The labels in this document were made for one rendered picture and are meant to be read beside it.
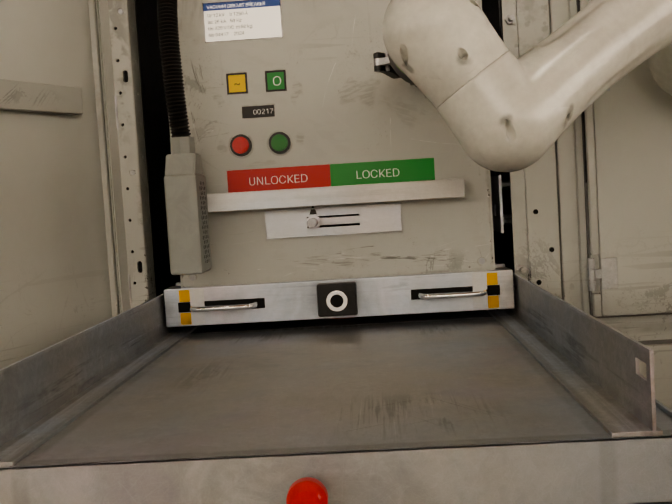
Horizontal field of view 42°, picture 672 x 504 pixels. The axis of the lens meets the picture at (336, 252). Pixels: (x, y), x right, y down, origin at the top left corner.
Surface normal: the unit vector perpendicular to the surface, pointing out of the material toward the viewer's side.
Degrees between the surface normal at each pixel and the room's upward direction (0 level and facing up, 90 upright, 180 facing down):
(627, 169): 90
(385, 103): 90
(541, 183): 90
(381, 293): 90
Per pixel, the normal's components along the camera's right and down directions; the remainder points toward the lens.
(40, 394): 1.00, -0.06
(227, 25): -0.04, 0.07
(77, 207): 0.88, -0.03
